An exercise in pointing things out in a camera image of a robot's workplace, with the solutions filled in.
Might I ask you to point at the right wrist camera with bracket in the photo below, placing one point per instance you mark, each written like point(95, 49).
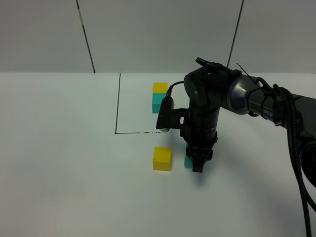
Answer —
point(170, 118)

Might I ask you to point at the template teal cube block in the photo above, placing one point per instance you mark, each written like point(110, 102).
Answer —
point(156, 102)

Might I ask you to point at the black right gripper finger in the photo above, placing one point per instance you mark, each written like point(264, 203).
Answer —
point(199, 158)

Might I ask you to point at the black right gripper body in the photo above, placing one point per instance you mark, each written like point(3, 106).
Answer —
point(200, 131)

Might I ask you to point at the template yellow cube block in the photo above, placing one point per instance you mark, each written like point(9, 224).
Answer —
point(160, 87)

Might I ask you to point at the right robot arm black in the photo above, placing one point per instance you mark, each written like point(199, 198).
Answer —
point(214, 86)

